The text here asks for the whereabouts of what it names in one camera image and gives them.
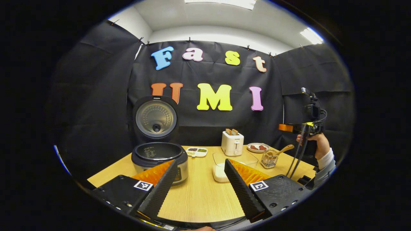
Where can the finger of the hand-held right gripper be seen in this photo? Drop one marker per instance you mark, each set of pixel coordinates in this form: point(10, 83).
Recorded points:
point(285, 127)

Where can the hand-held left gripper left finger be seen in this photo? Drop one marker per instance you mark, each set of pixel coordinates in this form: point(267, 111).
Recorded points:
point(160, 189)

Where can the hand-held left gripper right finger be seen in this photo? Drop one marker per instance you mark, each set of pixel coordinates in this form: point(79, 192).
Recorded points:
point(240, 189)

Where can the wooden spoon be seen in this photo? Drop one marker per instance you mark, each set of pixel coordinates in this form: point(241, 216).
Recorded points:
point(284, 149)

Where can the clear container of rice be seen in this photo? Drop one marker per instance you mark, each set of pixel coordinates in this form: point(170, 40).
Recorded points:
point(220, 174)

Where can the dark grey rice cooker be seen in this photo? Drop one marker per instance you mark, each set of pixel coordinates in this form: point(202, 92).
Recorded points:
point(154, 154)

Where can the white round plate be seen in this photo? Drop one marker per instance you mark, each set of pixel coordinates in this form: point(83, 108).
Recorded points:
point(257, 151)

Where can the white toaster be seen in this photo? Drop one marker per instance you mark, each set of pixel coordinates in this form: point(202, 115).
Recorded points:
point(232, 145)

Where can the brown toast slice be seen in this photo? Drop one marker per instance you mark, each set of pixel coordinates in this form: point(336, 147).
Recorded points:
point(234, 132)
point(228, 131)

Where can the white divided dish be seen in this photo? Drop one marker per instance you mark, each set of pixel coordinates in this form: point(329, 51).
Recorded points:
point(196, 151)

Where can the short ceiling light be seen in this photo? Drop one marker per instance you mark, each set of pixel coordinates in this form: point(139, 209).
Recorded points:
point(311, 36)

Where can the black backdrop cloth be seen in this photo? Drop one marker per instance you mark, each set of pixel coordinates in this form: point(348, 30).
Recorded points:
point(96, 106)

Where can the long ceiling light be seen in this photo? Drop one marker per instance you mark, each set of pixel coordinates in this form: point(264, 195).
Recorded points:
point(221, 3)

